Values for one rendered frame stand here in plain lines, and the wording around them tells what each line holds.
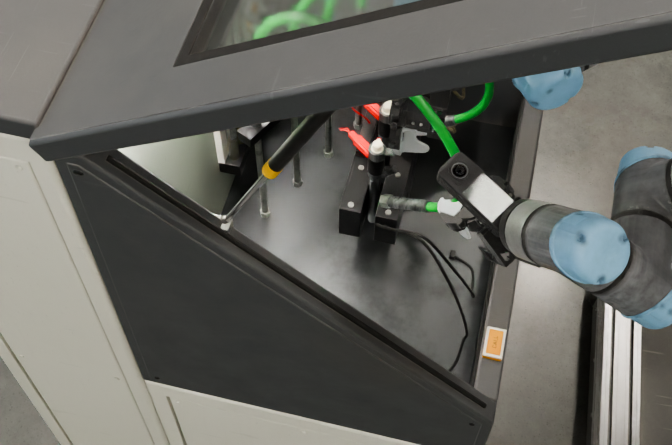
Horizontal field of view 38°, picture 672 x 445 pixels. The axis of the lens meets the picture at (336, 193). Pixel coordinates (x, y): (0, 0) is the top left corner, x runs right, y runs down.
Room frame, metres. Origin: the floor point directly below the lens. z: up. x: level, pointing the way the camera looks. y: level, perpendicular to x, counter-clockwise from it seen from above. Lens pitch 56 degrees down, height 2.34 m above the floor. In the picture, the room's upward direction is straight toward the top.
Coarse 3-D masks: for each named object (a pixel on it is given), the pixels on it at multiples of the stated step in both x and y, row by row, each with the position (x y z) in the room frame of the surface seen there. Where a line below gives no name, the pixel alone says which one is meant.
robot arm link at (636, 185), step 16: (624, 160) 0.71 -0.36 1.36; (640, 160) 0.69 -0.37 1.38; (656, 160) 0.69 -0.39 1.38; (624, 176) 0.68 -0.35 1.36; (640, 176) 0.67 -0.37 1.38; (656, 176) 0.66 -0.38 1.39; (624, 192) 0.65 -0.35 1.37; (640, 192) 0.64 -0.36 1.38; (656, 192) 0.64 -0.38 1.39; (624, 208) 0.63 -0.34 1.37; (640, 208) 0.62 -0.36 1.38; (656, 208) 0.62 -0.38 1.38
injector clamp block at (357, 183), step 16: (400, 160) 0.97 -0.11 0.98; (416, 160) 1.05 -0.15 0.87; (352, 176) 0.94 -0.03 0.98; (368, 176) 0.94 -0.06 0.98; (400, 176) 0.94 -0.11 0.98; (352, 192) 0.91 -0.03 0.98; (368, 192) 0.93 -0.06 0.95; (384, 192) 0.91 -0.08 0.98; (400, 192) 0.91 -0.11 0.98; (352, 208) 0.88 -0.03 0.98; (384, 208) 0.88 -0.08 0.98; (352, 224) 0.87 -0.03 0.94; (384, 240) 0.86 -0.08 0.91
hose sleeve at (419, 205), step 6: (390, 198) 0.80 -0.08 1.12; (396, 198) 0.80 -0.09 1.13; (402, 198) 0.79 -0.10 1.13; (408, 198) 0.79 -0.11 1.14; (390, 204) 0.79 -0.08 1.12; (396, 204) 0.79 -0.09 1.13; (402, 204) 0.78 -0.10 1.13; (408, 204) 0.78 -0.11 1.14; (414, 204) 0.77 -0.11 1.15; (420, 204) 0.77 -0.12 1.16; (426, 204) 0.77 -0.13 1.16; (414, 210) 0.77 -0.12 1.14; (420, 210) 0.76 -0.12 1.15; (426, 210) 0.76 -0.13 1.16
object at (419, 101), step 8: (416, 96) 0.79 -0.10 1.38; (416, 104) 0.78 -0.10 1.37; (424, 104) 0.78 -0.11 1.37; (424, 112) 0.77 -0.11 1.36; (432, 112) 0.77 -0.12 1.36; (432, 120) 0.77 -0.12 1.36; (440, 120) 0.77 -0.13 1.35; (440, 128) 0.76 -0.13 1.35; (440, 136) 0.76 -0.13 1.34; (448, 136) 0.76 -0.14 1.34; (448, 144) 0.75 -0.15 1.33; (448, 152) 0.75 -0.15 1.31; (456, 152) 0.75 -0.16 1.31; (456, 200) 0.74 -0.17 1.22; (432, 208) 0.76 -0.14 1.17
